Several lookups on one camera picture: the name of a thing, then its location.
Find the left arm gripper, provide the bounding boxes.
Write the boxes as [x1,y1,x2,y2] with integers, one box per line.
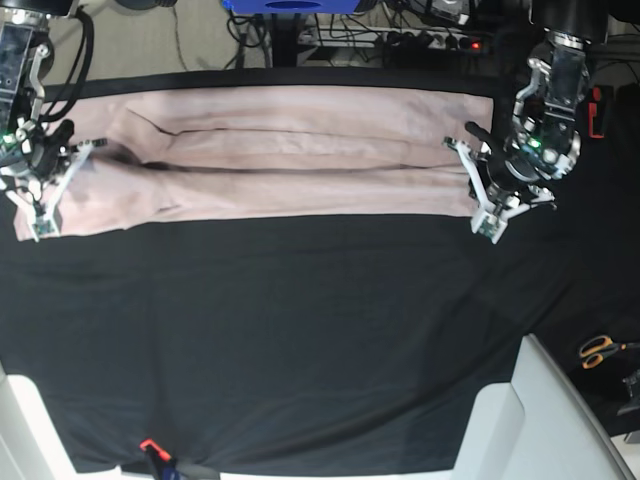
[465,114,581,194]

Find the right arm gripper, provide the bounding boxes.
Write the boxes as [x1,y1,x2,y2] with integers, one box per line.
[1,119,75,198]

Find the pink T-shirt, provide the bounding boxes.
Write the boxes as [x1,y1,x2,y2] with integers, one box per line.
[12,84,496,242]

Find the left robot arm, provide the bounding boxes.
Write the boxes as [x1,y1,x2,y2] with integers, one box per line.
[459,1,609,213]

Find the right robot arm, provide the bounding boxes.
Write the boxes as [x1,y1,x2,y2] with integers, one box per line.
[1,1,95,201]

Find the red black clamp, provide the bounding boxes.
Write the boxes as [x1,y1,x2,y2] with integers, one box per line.
[587,85,615,140]

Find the white power strip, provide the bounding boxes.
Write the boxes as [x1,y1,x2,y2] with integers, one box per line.
[298,25,491,54]

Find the blue plastic box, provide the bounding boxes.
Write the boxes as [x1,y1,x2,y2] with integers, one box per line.
[221,0,360,15]

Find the black table cloth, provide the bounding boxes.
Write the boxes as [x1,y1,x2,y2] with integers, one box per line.
[1,69,639,476]

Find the orange black clamp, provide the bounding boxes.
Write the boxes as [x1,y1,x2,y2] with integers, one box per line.
[139,438,174,478]

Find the orange handled scissors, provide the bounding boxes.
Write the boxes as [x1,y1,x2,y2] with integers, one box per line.
[578,335,639,370]

